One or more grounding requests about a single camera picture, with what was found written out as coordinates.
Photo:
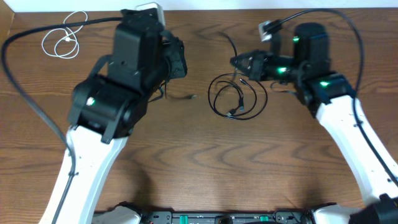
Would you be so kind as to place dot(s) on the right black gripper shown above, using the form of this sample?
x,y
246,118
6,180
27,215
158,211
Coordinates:
x,y
257,65

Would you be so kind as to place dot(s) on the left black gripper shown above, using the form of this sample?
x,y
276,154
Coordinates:
x,y
176,56

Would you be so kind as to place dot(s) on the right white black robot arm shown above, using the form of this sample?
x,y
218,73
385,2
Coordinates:
x,y
333,103

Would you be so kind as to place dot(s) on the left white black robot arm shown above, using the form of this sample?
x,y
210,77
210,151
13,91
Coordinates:
x,y
107,105

